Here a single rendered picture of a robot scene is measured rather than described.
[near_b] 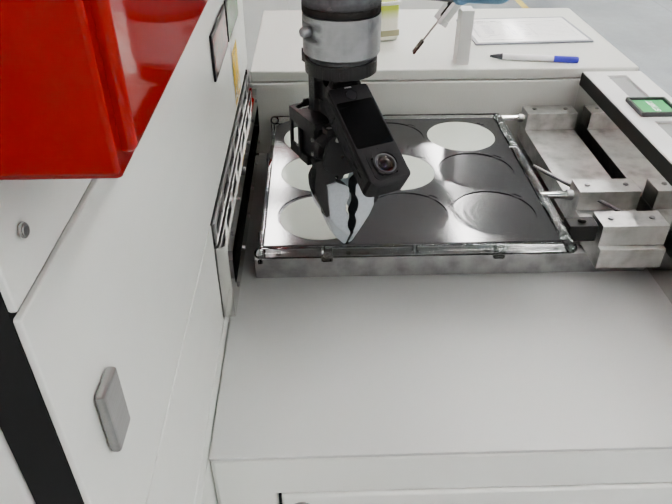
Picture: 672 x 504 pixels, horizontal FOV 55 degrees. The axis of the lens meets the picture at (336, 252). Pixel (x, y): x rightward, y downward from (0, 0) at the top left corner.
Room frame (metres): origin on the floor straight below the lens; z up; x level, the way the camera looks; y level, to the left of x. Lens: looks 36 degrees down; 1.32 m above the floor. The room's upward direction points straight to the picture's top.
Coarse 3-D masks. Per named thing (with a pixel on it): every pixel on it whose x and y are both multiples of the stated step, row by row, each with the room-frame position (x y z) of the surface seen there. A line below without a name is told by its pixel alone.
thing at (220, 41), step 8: (224, 16) 0.75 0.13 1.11; (224, 24) 0.75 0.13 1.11; (216, 32) 0.68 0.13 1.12; (224, 32) 0.74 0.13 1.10; (216, 40) 0.67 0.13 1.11; (224, 40) 0.73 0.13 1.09; (216, 48) 0.67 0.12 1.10; (224, 48) 0.73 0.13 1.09; (216, 56) 0.66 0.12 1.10; (216, 64) 0.66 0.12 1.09
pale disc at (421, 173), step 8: (408, 160) 0.81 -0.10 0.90; (416, 160) 0.81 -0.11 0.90; (416, 168) 0.79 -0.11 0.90; (424, 168) 0.79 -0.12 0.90; (432, 168) 0.79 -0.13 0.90; (416, 176) 0.76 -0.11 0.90; (424, 176) 0.76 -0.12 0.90; (432, 176) 0.76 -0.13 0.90; (408, 184) 0.74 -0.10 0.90; (416, 184) 0.74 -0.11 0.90; (424, 184) 0.74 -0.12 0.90
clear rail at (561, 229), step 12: (504, 132) 0.90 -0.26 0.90; (516, 144) 0.85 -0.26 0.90; (516, 156) 0.82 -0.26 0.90; (528, 168) 0.78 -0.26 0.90; (528, 180) 0.76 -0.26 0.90; (540, 192) 0.72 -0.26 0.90; (552, 204) 0.69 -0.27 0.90; (552, 216) 0.66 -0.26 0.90; (564, 228) 0.63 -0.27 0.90; (564, 240) 0.61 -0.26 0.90
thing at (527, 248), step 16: (256, 256) 0.59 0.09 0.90; (272, 256) 0.58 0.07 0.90; (288, 256) 0.59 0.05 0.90; (304, 256) 0.59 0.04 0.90; (320, 256) 0.59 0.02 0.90; (336, 256) 0.59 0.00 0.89; (352, 256) 0.59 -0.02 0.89; (368, 256) 0.59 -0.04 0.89; (384, 256) 0.59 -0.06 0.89; (400, 256) 0.59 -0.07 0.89; (416, 256) 0.59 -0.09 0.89
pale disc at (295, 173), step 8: (296, 160) 0.81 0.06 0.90; (288, 168) 0.79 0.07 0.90; (296, 168) 0.79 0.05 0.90; (304, 168) 0.79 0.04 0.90; (288, 176) 0.76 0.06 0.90; (296, 176) 0.76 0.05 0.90; (304, 176) 0.76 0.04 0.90; (344, 176) 0.76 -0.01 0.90; (296, 184) 0.74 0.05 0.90; (304, 184) 0.74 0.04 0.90
